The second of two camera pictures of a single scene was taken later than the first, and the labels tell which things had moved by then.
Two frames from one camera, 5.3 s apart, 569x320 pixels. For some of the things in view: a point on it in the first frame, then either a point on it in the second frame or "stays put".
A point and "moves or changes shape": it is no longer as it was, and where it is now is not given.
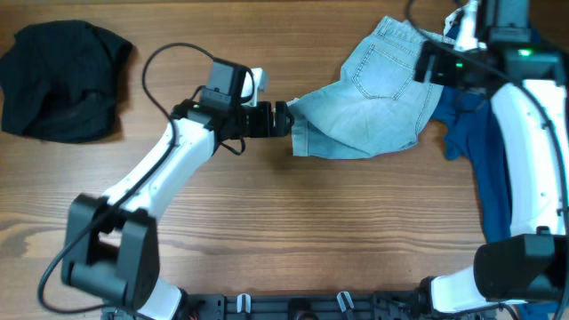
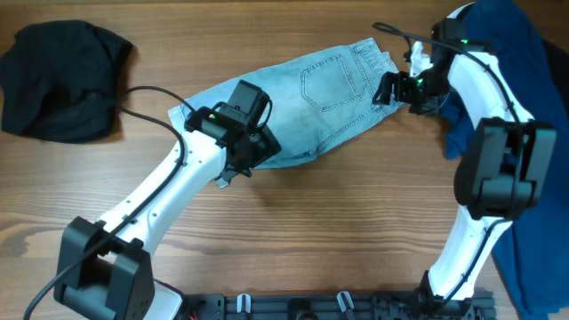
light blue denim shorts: [377, 106] moves or changes shape
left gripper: [262, 128] -> [264, 145]
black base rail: [308, 306] stays put
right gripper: [442, 54] -> [401, 80]
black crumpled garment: [59, 79] stays put
